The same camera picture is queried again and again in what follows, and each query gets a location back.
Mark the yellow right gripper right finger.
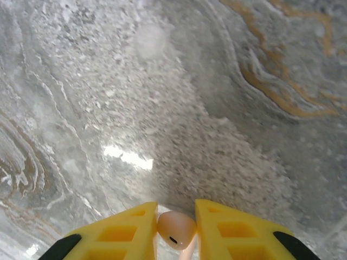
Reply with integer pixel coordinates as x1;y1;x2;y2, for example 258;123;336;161
194;199;322;260

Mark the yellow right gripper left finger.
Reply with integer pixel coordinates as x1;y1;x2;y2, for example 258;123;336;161
37;200;159;260

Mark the pink wireless earbud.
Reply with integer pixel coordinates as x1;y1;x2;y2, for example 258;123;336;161
157;211;198;260

